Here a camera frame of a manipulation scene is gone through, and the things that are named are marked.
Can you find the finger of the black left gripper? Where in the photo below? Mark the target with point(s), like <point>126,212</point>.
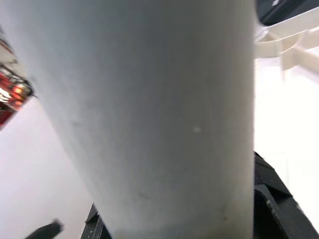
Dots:
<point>47,230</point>

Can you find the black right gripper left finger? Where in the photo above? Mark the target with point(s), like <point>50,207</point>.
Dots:
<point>96,230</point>

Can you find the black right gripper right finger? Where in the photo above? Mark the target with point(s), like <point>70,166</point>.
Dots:
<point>274,211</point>

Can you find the white plastic table leg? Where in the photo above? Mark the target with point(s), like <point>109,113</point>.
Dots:
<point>162,112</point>

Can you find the white plastic table top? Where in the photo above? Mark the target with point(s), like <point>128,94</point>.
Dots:
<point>294,54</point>

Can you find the red printed carton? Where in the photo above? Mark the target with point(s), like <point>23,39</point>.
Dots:
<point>10,99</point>

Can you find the black tablecloth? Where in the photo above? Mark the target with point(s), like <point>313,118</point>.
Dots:
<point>286,11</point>

